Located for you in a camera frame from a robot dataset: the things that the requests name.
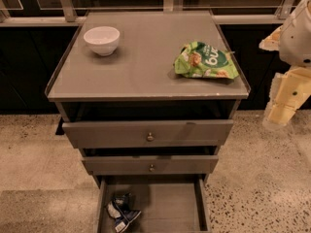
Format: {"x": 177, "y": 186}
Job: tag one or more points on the green chip bag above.
{"x": 198, "y": 60}

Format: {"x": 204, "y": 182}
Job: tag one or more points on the blue chip bag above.
{"x": 118, "y": 209}

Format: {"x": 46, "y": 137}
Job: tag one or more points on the white ceramic bowl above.
{"x": 102, "y": 40}

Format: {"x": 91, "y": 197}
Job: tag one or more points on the metal railing frame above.
{"x": 37, "y": 12}

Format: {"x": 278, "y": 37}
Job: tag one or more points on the brass drawer knob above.
{"x": 151, "y": 168}
{"x": 150, "y": 137}

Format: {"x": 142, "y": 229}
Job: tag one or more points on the grey drawer cabinet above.
{"x": 137, "y": 82}

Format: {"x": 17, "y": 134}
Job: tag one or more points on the grey drawer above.
{"x": 133, "y": 134}
{"x": 139, "y": 165}
{"x": 168, "y": 204}

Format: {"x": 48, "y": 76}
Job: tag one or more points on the grey middle drawer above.
{"x": 139, "y": 165}

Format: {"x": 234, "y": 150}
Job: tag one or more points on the brass top drawer knob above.
{"x": 150, "y": 137}

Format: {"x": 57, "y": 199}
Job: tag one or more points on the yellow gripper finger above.
{"x": 271, "y": 42}
{"x": 288, "y": 92}

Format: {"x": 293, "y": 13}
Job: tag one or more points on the grey top drawer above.
{"x": 133, "y": 134}

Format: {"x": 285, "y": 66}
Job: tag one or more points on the brass middle drawer knob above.
{"x": 151, "y": 168}

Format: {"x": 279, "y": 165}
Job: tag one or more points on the grey bottom drawer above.
{"x": 168, "y": 204}

